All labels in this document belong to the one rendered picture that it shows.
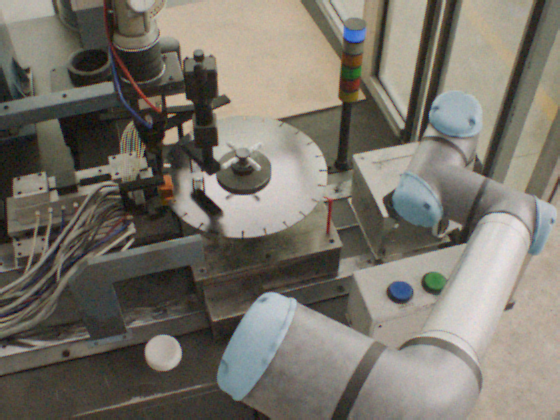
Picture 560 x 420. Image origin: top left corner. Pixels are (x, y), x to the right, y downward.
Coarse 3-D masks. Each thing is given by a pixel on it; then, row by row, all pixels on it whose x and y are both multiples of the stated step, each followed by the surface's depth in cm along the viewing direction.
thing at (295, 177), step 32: (224, 128) 144; (256, 128) 145; (288, 128) 145; (288, 160) 139; (320, 160) 139; (192, 192) 133; (224, 192) 133; (256, 192) 133; (288, 192) 133; (320, 192) 133; (192, 224) 128; (224, 224) 128; (256, 224) 128; (288, 224) 128
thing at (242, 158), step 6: (228, 144) 134; (258, 144) 134; (234, 150) 134; (240, 150) 133; (246, 150) 133; (252, 150) 134; (240, 156) 132; (246, 156) 132; (228, 162) 131; (234, 162) 132; (240, 162) 133; (246, 162) 133; (252, 162) 131; (258, 168) 130
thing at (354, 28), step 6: (348, 18) 135; (354, 18) 135; (360, 18) 135; (348, 24) 134; (354, 24) 134; (360, 24) 134; (366, 24) 134; (348, 30) 134; (354, 30) 133; (360, 30) 133; (348, 36) 135; (354, 36) 134; (360, 36) 134
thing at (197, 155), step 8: (192, 144) 130; (192, 152) 129; (200, 152) 129; (208, 152) 125; (192, 160) 134; (200, 160) 128; (208, 160) 126; (216, 160) 128; (192, 168) 133; (208, 168) 126; (216, 168) 127
